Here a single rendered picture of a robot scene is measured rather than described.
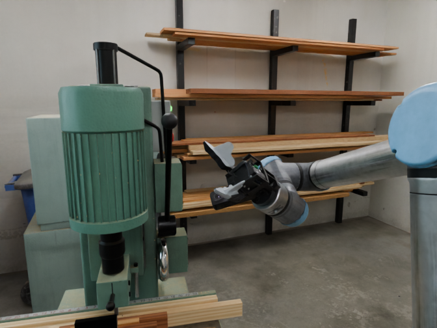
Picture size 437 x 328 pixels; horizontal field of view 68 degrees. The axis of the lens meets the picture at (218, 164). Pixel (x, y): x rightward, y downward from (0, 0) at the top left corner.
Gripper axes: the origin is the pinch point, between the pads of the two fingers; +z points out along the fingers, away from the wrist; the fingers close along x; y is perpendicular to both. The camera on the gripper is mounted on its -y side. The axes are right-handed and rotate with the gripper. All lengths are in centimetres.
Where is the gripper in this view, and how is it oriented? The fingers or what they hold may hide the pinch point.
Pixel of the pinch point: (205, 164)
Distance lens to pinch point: 72.5
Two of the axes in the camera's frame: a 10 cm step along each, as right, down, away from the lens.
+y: 7.3, -5.6, -3.9
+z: -6.6, -4.2, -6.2
